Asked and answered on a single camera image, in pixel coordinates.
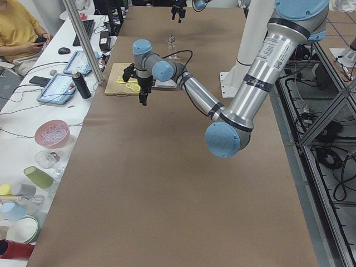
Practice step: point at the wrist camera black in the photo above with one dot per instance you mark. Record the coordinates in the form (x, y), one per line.
(129, 72)

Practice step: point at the red cup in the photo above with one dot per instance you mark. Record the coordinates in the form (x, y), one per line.
(16, 251)

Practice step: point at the yellow cup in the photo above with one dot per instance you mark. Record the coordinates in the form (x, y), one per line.
(5, 190)

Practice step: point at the black smartphone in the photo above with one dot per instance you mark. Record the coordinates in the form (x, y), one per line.
(40, 81)

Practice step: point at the aluminium frame post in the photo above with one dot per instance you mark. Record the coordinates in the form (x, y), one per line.
(84, 40)

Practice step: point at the black power adapter box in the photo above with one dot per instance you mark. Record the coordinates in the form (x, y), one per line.
(105, 41)

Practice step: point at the lemon slice near handle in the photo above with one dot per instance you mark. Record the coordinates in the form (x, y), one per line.
(120, 80)

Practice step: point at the silver kitchen scale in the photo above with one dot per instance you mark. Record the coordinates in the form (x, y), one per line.
(168, 85)

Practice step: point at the teach pendant near bottle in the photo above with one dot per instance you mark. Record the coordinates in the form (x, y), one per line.
(59, 90)

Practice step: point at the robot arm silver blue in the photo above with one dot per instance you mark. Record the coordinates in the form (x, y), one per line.
(292, 23)
(197, 5)

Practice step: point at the light blue cup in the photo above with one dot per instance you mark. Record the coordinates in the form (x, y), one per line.
(13, 211)

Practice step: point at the pink bowl with ice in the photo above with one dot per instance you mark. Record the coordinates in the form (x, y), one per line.
(52, 134)

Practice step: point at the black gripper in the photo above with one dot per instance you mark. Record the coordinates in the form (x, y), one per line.
(177, 9)
(145, 83)

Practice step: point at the white green bowl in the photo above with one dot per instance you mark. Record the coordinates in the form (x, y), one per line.
(26, 230)

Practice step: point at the grey cup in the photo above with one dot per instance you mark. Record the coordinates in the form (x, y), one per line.
(25, 190)

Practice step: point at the green cup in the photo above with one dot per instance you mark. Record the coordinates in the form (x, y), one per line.
(38, 177)

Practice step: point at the person in yellow shirt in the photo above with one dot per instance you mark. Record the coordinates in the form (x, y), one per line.
(23, 39)

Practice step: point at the wooden cutting board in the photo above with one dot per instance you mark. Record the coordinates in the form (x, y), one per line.
(116, 86)

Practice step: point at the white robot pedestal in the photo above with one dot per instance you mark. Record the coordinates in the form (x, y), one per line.
(255, 30)

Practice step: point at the black computer mouse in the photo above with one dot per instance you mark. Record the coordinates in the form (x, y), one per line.
(64, 51)

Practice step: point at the black water bottle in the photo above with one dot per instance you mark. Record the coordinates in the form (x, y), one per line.
(81, 84)

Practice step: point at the wine glass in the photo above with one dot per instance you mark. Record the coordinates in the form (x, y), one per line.
(48, 160)

